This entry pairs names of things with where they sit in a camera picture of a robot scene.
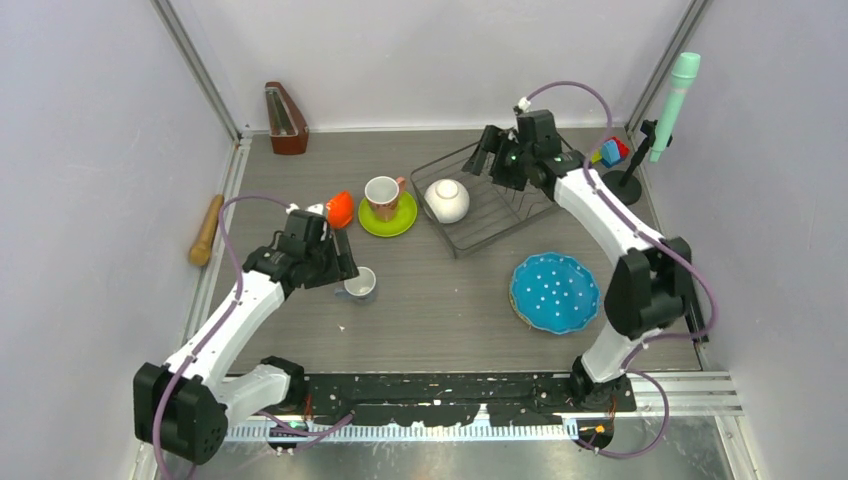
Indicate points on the mint green microphone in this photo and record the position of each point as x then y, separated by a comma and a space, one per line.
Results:
683, 74

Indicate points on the wooden rolling pin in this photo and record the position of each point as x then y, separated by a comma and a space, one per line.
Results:
201, 250

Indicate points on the wire dish rack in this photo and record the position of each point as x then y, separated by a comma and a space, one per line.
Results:
500, 223

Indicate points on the pink mug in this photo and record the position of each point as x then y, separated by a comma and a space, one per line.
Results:
382, 194

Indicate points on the colourful toy blocks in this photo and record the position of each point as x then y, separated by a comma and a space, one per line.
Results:
611, 153

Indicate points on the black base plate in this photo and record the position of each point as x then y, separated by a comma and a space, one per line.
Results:
450, 399

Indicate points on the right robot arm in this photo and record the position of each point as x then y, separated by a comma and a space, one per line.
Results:
652, 282

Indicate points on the brown metronome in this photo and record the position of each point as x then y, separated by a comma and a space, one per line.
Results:
288, 129

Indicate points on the small grey cup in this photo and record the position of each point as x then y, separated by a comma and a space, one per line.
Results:
361, 289

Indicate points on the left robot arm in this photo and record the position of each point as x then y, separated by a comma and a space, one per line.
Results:
185, 405

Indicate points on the blue polka dot plate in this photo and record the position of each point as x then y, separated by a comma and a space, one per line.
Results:
557, 293

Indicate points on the orange bowl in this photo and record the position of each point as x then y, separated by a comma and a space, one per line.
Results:
340, 210

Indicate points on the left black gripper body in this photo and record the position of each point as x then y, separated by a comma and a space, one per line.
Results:
323, 259

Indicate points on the white ceramic bowl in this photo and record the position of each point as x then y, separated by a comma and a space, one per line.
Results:
447, 200

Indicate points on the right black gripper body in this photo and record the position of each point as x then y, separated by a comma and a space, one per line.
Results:
509, 164

